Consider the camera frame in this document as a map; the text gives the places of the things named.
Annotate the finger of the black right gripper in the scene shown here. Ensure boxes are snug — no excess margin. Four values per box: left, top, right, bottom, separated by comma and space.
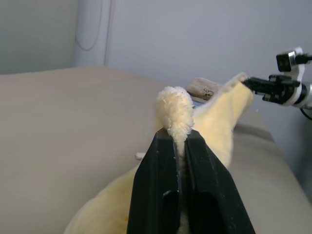
246, 76, 271, 84
242, 79, 271, 95

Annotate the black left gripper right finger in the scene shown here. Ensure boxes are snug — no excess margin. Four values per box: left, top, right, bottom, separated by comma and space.
181, 130, 256, 234

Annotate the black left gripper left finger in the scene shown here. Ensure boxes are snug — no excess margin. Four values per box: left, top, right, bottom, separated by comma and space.
126, 129, 182, 234

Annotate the yellow fluffy towel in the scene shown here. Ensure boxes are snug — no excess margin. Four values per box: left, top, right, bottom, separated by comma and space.
62, 72, 255, 234

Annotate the beige towel with embroidery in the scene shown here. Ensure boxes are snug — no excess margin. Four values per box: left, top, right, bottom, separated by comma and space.
186, 77, 224, 102

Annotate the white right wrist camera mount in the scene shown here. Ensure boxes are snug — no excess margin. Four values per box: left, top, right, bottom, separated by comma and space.
276, 46, 308, 107

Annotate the white wall cable loop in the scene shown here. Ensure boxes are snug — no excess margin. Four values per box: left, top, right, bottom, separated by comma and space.
74, 0, 102, 52

